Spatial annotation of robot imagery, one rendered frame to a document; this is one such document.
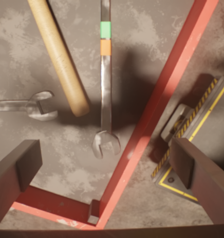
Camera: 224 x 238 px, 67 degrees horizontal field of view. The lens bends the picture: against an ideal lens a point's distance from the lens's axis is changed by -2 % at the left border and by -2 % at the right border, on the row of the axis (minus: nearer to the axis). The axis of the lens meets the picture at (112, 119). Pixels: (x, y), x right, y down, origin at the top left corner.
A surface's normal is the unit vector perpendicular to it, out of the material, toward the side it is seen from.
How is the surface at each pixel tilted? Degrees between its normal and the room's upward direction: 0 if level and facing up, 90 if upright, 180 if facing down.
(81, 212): 90
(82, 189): 0
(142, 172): 0
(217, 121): 0
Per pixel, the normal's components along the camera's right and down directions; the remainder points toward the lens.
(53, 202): 0.39, -0.89
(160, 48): 0.03, 0.27
